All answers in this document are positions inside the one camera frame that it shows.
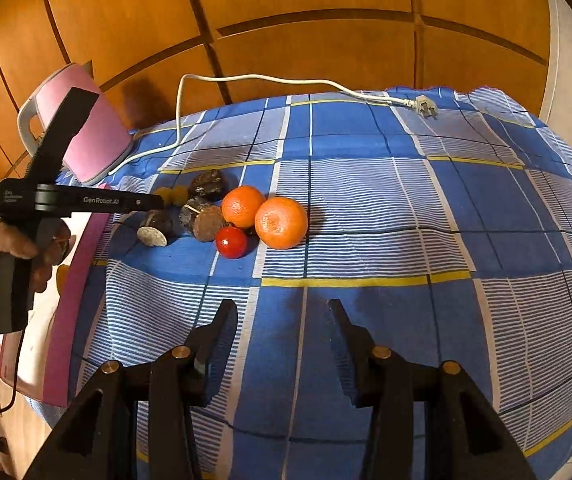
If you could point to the dark water chestnut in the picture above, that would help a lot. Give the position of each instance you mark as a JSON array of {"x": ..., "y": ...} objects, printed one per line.
[
  {"x": 190, "y": 212},
  {"x": 207, "y": 183}
]

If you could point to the orange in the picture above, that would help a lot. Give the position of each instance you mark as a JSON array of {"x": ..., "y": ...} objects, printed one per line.
[
  {"x": 243, "y": 206},
  {"x": 281, "y": 222}
]

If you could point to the brown water chestnut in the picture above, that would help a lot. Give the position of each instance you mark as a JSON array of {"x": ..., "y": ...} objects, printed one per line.
[{"x": 209, "y": 223}]

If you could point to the pink electric kettle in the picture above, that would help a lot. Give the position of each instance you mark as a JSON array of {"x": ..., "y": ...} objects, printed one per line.
[{"x": 100, "y": 125}]

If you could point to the blue plaid tablecloth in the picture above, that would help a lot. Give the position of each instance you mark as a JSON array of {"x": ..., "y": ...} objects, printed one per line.
[{"x": 416, "y": 210}]

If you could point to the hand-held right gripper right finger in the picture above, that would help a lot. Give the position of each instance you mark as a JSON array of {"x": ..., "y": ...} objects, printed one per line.
[{"x": 346, "y": 340}]

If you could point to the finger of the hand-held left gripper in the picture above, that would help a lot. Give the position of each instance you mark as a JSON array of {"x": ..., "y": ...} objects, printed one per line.
[
  {"x": 115, "y": 201},
  {"x": 65, "y": 120}
]

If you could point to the white tray with pink rim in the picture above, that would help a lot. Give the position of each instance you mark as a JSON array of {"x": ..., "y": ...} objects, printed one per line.
[{"x": 78, "y": 310}]

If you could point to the small tan round fruit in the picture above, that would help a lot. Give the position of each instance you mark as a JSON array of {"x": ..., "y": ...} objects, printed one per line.
[
  {"x": 164, "y": 195},
  {"x": 180, "y": 194}
]

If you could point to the yellow-orange fruit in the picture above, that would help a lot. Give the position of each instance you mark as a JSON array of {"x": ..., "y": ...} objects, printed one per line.
[{"x": 63, "y": 277}]

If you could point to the red cherry tomato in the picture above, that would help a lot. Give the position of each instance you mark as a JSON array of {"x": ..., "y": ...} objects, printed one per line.
[{"x": 231, "y": 241}]

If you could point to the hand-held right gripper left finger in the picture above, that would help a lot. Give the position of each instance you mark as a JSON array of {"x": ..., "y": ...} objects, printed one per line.
[{"x": 215, "y": 335}]

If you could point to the cut water chestnut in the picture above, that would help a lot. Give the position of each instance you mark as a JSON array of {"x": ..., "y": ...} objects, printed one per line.
[{"x": 154, "y": 227}]

